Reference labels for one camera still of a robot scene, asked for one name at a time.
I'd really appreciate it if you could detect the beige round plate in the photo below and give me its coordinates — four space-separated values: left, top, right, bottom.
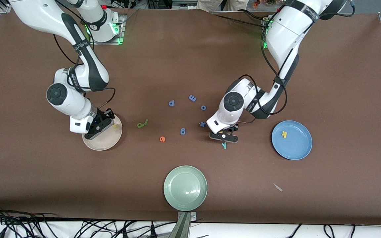
82 112 123 151

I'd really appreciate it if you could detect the green round plate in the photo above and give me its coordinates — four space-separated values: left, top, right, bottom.
163 165 208 212

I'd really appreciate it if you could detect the blue round plate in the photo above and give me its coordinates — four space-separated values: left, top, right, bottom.
271 120 313 161

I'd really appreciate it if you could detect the person in beige trousers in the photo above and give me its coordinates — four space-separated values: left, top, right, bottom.
196 0 249 11

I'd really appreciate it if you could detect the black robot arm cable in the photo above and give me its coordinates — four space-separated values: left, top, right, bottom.
225 12 288 125
53 33 116 110

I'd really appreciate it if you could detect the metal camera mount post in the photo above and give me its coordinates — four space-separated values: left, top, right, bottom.
169 211 197 238

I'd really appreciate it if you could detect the black table cable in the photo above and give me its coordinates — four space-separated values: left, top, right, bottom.
214 9 274 28

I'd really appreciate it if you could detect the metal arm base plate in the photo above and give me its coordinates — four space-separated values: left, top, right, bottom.
89 13 126 45

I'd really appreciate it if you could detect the tangled black cable bundle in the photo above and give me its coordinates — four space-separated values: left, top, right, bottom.
0 203 178 238

